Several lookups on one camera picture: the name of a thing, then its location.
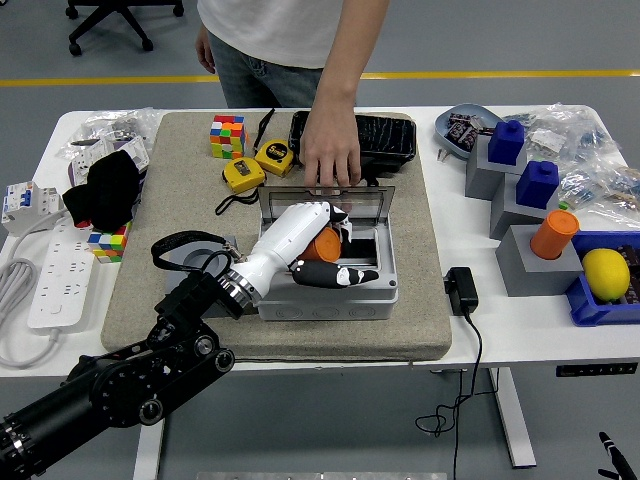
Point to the black desk control panel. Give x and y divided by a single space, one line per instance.
595 370

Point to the person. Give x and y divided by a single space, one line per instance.
270 30

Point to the grey-brown mat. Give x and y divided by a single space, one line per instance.
300 340

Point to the grey cube holder with hole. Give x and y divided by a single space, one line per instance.
192 257
530 275

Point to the small metal pins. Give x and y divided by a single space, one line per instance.
442 154

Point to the small yellow tape measure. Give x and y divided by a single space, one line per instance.
242 175

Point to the dark snack packets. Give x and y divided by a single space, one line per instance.
462 131

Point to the colourful puzzle cube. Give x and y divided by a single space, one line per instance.
227 135
107 245

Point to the pale blue dish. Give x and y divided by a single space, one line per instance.
441 130

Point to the yellow lemon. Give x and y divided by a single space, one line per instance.
605 275

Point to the person's left hand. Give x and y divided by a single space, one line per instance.
330 145

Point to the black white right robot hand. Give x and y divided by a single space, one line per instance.
611 447

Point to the person's right hand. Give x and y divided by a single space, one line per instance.
206 57

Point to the white circuit breaker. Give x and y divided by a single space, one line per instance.
30 205

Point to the black plastic tray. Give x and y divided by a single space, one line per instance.
390 135

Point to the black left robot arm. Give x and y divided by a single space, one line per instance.
125 385

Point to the clear bag blue parts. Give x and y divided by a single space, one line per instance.
595 140

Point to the black power adapter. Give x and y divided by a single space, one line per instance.
462 292

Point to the white power strip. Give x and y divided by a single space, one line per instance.
65 270

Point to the clear plastic parts bags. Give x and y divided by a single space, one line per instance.
115 125

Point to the black office chair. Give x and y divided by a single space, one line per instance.
75 48

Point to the blue plastic bin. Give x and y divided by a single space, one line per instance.
585 305

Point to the yellow tape measure black label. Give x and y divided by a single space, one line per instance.
274 155

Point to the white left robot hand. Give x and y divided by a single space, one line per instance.
285 235

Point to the clear bag white connectors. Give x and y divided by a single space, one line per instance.
545 140

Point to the blue block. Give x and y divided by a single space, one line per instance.
506 142
536 185

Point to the clear bag mixed parts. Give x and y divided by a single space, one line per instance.
615 190

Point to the black cloth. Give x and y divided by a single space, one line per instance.
105 190

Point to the white table leg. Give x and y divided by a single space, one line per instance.
510 420
150 440

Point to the person's left forearm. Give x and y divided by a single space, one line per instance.
350 60

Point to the dark packets in bin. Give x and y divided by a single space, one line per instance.
632 260

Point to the grey electrical box clear lid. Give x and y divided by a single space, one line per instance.
350 305

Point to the white wall socket plates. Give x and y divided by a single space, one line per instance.
130 150

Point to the orange cylinder battery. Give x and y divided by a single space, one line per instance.
555 232
325 247

